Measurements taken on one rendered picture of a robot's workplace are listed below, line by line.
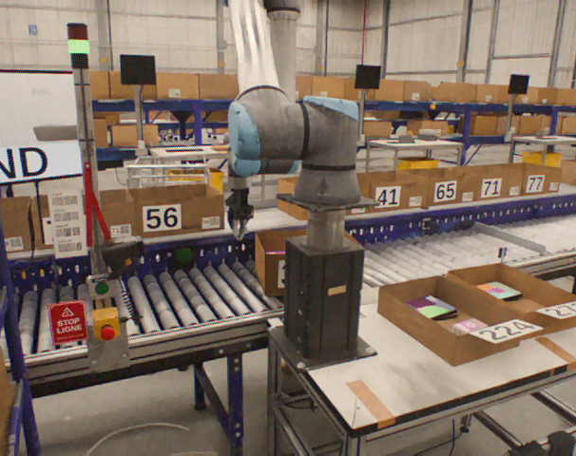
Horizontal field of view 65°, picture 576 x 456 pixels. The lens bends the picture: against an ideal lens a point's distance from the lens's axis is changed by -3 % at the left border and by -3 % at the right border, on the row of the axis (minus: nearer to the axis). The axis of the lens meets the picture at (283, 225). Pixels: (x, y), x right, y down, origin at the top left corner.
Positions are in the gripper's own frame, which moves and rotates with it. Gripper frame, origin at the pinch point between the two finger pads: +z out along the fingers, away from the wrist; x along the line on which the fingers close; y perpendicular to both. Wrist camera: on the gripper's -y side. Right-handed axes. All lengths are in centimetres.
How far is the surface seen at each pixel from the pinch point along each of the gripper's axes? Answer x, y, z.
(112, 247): -51, 36, -13
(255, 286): 4.9, 5.2, 20.0
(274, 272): 7.2, 17.8, 9.6
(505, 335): 43, 91, 8
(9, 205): -83, -60, -7
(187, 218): -12.5, -29.3, -1.2
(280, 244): 22.4, -7.8, 8.6
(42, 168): -66, 21, -34
